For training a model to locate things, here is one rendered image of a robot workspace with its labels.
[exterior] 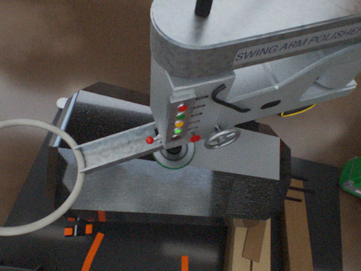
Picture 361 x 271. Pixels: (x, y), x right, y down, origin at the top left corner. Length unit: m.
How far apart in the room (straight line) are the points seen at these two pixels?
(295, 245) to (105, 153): 1.55
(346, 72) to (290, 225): 1.35
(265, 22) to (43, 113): 2.21
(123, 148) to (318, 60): 0.83
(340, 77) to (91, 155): 1.07
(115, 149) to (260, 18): 0.82
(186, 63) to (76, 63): 2.28
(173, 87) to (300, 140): 2.11
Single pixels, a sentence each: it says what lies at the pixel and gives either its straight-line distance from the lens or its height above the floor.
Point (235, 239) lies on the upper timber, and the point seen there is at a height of 0.25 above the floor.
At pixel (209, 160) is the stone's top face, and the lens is 1.54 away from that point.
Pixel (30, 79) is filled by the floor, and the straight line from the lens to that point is 2.98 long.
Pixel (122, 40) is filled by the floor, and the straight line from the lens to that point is 3.13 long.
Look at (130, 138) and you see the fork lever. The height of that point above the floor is 1.05.
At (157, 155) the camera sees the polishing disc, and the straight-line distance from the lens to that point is 1.48.
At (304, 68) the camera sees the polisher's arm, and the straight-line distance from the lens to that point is 1.12.
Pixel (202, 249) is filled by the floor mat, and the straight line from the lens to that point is 2.30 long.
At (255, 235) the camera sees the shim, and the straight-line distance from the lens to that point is 2.15.
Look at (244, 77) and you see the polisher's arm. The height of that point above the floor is 1.43.
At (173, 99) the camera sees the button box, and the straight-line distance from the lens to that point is 0.85.
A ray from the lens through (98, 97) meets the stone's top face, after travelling 1.69.
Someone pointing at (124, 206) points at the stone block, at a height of 0.67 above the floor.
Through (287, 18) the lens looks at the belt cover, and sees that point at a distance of 0.87.
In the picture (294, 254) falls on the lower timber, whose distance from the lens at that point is 2.38.
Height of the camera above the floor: 2.26
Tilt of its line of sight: 64 degrees down
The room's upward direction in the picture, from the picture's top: 11 degrees clockwise
